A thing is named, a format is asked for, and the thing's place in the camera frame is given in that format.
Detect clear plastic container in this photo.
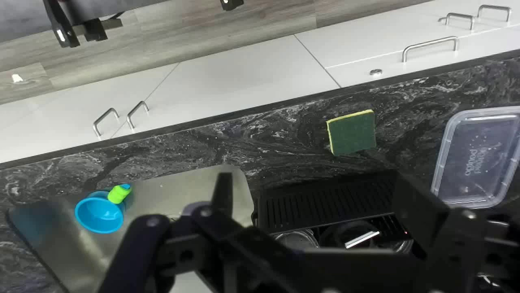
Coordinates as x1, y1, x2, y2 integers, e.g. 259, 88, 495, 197
430, 104, 520, 210

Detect stainless steel sink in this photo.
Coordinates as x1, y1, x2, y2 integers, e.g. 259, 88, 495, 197
5, 164, 257, 293

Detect black dish rack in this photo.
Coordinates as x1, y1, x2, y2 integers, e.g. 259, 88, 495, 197
254, 169, 415, 257

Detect clear drinking glass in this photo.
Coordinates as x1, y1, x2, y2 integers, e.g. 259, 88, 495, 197
274, 226, 322, 252

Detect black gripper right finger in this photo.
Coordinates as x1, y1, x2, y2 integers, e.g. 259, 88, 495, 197
392, 171, 520, 293

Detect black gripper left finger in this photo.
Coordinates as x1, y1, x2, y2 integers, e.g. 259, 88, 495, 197
100, 171, 295, 293

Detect metal cabinet door handle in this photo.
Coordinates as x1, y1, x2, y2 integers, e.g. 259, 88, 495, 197
477, 3, 512, 24
93, 106, 122, 136
126, 99, 152, 130
438, 11, 477, 31

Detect metal drawer handle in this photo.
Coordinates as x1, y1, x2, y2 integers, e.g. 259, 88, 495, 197
400, 34, 460, 63

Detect white lower cabinets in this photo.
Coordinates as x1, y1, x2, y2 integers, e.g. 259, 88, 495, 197
0, 0, 520, 164

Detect blue cup with green handle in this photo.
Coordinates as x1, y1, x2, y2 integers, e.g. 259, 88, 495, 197
74, 182, 135, 236

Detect green and yellow sponge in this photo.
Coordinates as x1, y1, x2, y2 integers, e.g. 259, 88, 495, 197
326, 107, 381, 159

